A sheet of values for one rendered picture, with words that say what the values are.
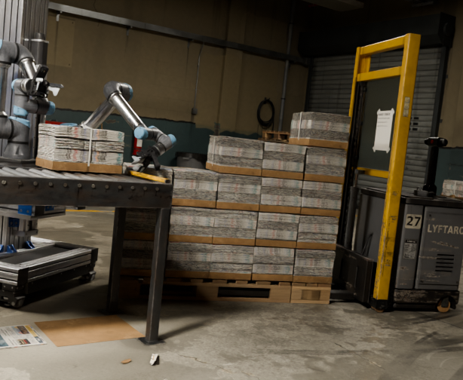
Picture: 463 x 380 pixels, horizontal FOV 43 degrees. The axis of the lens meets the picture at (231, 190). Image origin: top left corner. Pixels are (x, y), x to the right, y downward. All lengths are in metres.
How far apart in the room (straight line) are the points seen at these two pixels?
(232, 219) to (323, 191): 0.66
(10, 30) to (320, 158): 2.08
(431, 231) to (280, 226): 1.05
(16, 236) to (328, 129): 2.12
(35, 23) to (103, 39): 6.86
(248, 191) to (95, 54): 7.17
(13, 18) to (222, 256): 1.93
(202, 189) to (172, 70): 7.66
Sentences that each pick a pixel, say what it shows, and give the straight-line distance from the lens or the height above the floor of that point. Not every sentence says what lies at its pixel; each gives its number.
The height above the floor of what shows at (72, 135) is 0.99.
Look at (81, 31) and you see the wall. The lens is 10.63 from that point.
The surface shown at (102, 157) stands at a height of 0.88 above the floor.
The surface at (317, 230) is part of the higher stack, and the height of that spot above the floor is 0.51.
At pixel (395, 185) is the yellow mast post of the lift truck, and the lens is 4.04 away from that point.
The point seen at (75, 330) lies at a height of 0.00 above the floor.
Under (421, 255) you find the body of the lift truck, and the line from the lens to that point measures 4.28.
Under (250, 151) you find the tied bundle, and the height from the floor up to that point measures 0.99.
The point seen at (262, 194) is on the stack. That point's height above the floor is 0.72.
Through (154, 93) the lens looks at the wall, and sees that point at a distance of 11.11.
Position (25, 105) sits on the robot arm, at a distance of 3.29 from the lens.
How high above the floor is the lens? 1.04
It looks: 5 degrees down
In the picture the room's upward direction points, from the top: 6 degrees clockwise
